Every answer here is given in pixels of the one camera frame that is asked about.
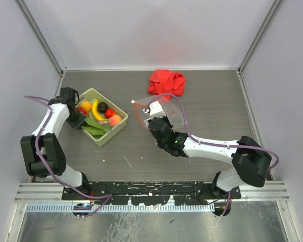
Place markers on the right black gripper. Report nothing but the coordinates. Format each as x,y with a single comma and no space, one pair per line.
165,119

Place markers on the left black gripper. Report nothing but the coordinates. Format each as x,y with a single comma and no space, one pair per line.
80,122

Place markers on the clear zip top bag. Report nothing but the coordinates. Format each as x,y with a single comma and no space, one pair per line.
172,112

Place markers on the green leafy vegetable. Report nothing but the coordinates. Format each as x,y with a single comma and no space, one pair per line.
94,128

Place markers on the green plastic basket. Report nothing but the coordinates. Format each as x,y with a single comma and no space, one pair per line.
91,95

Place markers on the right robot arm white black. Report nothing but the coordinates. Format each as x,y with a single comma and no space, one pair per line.
250,163

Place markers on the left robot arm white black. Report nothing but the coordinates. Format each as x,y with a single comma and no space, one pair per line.
43,156

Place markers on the yellow orange fruit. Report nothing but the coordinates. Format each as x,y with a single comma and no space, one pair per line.
86,105

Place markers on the purple eggplant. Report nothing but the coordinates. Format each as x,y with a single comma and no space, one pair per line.
103,122

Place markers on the yellow banana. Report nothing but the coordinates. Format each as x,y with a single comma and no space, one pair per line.
95,113

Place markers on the dark purple plum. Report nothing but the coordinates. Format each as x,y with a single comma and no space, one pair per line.
102,107

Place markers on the red strawberry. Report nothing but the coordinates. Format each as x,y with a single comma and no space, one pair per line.
109,113

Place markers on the orange peach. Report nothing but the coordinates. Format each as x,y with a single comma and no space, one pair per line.
114,120

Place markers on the red crumpled cloth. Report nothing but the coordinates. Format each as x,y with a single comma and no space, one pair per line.
166,81

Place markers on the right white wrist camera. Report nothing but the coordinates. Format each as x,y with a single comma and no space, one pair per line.
156,109

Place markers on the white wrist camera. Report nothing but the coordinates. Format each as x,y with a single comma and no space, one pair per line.
57,100
156,109

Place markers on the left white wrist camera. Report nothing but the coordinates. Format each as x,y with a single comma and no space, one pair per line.
57,100

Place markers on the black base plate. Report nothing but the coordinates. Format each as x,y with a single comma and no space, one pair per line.
155,193

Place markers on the slotted cable duct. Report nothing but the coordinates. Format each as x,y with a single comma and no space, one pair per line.
86,208

